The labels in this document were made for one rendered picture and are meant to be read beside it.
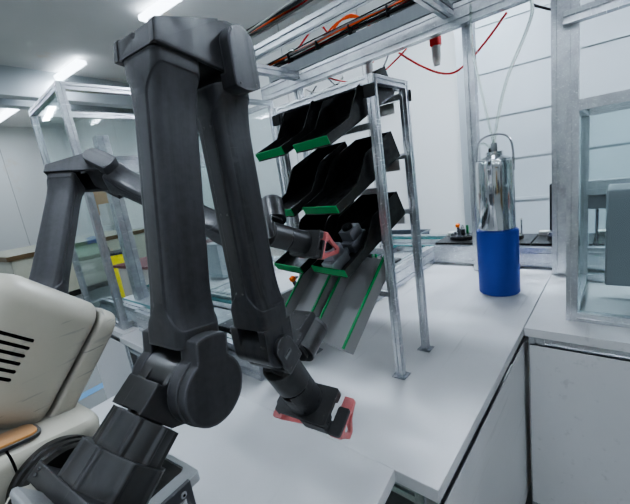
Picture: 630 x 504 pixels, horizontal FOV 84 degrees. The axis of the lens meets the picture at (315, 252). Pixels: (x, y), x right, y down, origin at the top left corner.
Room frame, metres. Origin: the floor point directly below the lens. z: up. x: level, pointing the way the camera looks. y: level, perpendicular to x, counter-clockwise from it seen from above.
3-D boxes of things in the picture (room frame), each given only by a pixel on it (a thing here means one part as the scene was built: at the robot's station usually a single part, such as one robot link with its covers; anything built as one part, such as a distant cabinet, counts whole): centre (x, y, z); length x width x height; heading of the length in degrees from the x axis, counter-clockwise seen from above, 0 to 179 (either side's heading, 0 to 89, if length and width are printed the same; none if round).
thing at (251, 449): (0.92, 0.22, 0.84); 0.90 x 0.70 x 0.03; 55
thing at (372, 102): (1.07, -0.13, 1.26); 0.36 x 0.21 x 0.80; 48
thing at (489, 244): (1.41, -0.76, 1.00); 0.16 x 0.16 x 0.27
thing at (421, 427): (1.55, -0.07, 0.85); 1.50 x 1.41 x 0.03; 48
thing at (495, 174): (1.41, -0.76, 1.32); 0.14 x 0.14 x 0.38
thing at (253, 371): (1.29, 0.53, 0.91); 0.89 x 0.06 x 0.11; 48
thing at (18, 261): (7.11, 4.94, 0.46); 2.47 x 2.05 x 0.93; 145
